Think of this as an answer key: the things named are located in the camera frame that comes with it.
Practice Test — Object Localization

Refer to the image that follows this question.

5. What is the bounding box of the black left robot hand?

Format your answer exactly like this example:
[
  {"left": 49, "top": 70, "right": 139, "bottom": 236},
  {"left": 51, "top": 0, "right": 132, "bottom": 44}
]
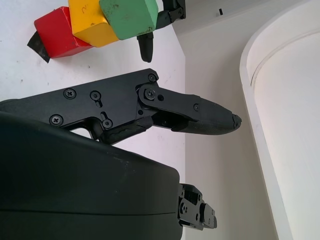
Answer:
[{"left": 136, "top": 0, "right": 187, "bottom": 63}]

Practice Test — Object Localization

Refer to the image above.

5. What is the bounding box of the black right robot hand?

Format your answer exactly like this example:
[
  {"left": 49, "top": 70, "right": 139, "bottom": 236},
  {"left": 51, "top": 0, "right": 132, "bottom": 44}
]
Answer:
[{"left": 0, "top": 67, "right": 243, "bottom": 240}]

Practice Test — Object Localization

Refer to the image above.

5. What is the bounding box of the green wooden cube block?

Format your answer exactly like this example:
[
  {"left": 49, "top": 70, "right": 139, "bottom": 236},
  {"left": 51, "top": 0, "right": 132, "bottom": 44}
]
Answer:
[{"left": 98, "top": 0, "right": 160, "bottom": 41}]

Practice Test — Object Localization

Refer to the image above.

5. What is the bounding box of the yellow wooden cube block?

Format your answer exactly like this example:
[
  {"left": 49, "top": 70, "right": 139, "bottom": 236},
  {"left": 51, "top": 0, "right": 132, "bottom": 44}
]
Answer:
[{"left": 67, "top": 0, "right": 121, "bottom": 48}]

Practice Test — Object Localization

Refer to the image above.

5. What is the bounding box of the red wooden cube block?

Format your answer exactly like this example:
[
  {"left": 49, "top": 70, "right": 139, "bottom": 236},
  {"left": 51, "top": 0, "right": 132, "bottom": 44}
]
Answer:
[{"left": 33, "top": 6, "right": 93, "bottom": 60}]

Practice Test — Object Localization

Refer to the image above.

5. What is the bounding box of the black tape marker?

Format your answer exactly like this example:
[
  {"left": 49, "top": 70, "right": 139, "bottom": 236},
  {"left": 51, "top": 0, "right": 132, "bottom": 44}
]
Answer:
[{"left": 26, "top": 31, "right": 52, "bottom": 63}]

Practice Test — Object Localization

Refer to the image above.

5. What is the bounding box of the white rounded panel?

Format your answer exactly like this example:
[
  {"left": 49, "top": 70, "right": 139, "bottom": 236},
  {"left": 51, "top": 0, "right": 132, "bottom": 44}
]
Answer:
[{"left": 239, "top": 2, "right": 320, "bottom": 240}]

